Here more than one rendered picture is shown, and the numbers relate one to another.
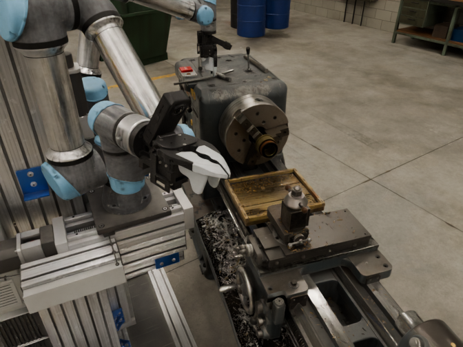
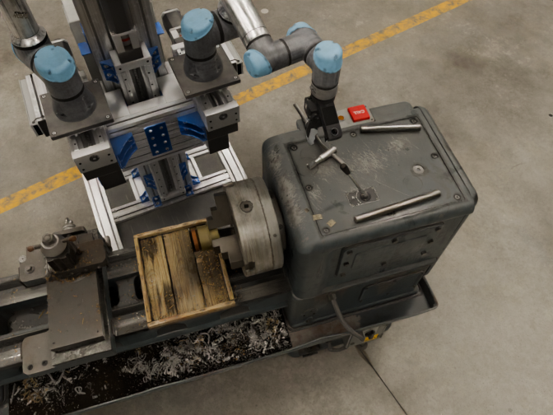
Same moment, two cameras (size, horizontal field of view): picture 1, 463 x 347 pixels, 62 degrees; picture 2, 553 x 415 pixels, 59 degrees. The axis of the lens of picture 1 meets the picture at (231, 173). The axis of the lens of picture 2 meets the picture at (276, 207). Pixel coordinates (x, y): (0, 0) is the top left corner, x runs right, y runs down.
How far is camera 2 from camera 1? 203 cm
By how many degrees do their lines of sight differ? 62
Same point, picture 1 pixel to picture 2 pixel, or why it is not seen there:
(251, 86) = (294, 197)
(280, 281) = (36, 258)
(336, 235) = (58, 310)
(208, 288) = not seen: hidden behind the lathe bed
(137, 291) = not seen: hidden behind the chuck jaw
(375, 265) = (33, 356)
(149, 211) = (53, 123)
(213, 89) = (277, 149)
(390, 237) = not seen: outside the picture
